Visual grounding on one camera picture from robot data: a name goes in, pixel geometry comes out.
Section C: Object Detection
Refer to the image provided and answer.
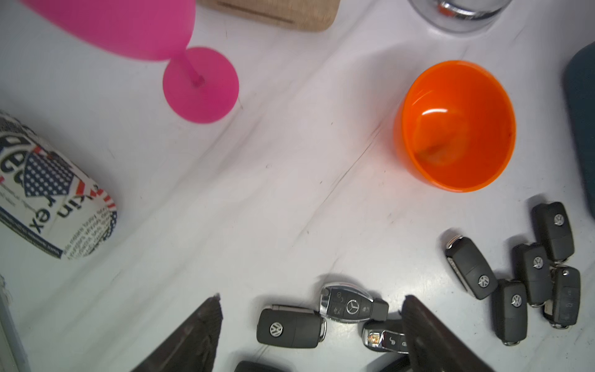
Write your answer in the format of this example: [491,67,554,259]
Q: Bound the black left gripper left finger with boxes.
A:
[134,294,223,371]

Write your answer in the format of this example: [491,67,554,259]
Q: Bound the chrome black smart key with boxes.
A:
[362,319,409,354]

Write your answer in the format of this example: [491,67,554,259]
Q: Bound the teal plastic storage box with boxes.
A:
[562,43,594,215]

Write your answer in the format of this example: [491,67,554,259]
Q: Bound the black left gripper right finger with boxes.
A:
[401,295,493,372]

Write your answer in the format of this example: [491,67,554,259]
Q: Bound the orange plastic bowl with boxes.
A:
[392,60,517,193]

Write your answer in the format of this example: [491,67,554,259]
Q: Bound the black VW flip key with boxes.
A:
[491,279,528,347]
[512,243,553,308]
[445,236,497,300]
[531,201,575,264]

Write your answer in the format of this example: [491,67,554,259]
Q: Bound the pink plastic wine goblet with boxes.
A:
[26,1,240,124]

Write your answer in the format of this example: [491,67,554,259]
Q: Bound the black flip key buttons up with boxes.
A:
[543,266,581,330]

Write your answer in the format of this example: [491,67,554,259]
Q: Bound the beige woven glasses case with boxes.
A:
[197,0,340,32]

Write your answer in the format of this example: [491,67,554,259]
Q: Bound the chrome Mercedes key fob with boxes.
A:
[319,283,389,324]

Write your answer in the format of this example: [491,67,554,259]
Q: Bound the black VW key fob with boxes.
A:
[257,305,327,349]

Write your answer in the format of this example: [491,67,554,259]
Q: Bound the silver metal cup rack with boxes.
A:
[409,0,512,33]

